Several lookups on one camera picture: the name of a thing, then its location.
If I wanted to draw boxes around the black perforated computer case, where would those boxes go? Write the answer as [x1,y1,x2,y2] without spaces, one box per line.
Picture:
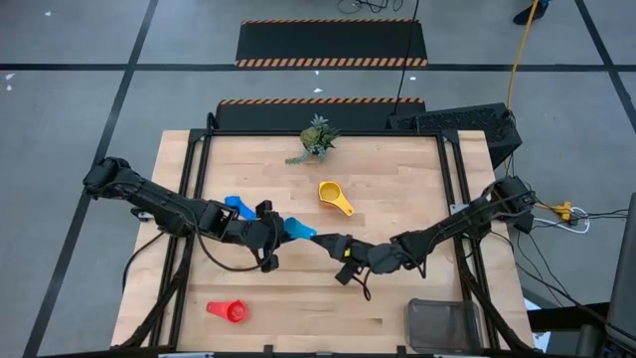
[387,102,523,169]

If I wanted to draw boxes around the black metal table frame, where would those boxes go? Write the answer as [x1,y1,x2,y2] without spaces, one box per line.
[116,112,536,358]

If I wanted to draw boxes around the person's shoe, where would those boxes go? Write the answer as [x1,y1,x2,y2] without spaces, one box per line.
[513,0,552,26]

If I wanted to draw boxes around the thick yellow hanging cable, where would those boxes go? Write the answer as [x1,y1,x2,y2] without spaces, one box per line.
[505,0,541,111]

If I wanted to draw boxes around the yellow measuring cup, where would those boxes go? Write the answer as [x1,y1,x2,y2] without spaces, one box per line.
[317,180,356,218]

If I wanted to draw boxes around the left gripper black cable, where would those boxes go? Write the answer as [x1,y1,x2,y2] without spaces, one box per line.
[196,233,279,273]

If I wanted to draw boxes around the potted succulent plant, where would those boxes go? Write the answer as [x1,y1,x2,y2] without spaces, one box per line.
[284,113,342,165]

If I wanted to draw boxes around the black floor cable bundle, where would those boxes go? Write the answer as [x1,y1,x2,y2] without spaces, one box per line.
[514,231,636,344]

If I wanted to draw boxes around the black hanging cable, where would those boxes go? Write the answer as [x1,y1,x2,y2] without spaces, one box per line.
[394,0,422,116]

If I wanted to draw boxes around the yellow power plug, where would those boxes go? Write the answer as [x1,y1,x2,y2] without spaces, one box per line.
[549,200,573,223]

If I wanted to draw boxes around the small blue measuring cup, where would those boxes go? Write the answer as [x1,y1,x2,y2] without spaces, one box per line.
[224,195,258,221]

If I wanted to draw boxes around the black coiled floor cable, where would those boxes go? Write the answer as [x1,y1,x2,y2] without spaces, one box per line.
[337,0,404,15]

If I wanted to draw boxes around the teal measuring cup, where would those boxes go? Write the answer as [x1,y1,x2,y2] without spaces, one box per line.
[282,217,318,242]

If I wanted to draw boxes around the red measuring cup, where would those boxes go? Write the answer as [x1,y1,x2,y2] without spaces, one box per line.
[206,298,248,324]

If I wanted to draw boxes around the black ramp two hazard stripes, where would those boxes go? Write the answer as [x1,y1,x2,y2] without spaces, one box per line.
[234,18,429,69]

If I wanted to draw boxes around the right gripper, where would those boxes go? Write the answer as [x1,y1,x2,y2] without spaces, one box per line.
[311,233,406,285]

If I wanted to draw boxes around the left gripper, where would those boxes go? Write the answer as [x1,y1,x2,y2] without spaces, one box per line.
[237,200,299,273]

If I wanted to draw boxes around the black floor stand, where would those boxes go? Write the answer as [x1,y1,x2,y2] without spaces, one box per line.
[526,301,612,358]

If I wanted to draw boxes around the grey panel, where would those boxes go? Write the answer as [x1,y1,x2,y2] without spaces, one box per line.
[606,192,636,349]

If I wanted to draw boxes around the grey transparent basket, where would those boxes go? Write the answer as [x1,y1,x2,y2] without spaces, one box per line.
[405,297,484,355]

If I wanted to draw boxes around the white cable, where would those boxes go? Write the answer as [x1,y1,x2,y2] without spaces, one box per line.
[534,206,591,235]

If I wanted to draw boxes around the black arm base cable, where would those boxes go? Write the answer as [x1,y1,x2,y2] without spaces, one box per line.
[121,232,168,294]

